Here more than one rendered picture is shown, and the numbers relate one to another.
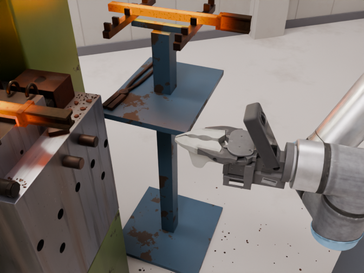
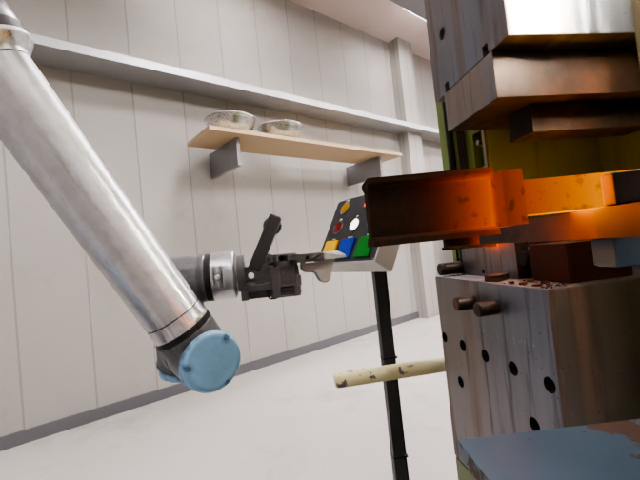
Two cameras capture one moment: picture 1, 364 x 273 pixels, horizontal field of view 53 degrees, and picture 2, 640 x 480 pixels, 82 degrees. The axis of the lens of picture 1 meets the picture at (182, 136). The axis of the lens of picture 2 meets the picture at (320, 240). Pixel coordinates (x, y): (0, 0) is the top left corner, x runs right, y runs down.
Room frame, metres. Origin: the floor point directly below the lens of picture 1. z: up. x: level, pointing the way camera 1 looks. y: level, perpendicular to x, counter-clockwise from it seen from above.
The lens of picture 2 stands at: (1.20, -0.31, 1.01)
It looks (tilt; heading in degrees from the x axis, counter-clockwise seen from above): 2 degrees up; 158
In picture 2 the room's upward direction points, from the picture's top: 6 degrees counter-clockwise
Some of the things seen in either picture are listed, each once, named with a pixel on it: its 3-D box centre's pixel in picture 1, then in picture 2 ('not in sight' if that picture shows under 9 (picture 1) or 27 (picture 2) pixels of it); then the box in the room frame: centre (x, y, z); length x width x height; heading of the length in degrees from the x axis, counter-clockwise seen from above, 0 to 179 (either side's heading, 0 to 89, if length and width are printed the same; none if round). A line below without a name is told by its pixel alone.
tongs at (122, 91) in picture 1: (153, 66); not in sight; (1.23, 0.11, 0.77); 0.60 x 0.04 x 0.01; 154
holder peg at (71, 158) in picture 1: (73, 162); (464, 303); (0.60, 0.24, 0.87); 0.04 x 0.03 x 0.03; 76
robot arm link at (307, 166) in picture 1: (303, 163); (226, 275); (0.48, -0.22, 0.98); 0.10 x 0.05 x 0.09; 166
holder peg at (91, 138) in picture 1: (88, 140); (486, 308); (0.67, 0.22, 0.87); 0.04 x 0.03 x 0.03; 76
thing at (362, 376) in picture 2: not in sight; (405, 370); (0.23, 0.32, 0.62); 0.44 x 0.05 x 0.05; 76
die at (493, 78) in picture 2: not in sight; (551, 92); (0.64, 0.53, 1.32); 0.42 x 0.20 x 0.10; 76
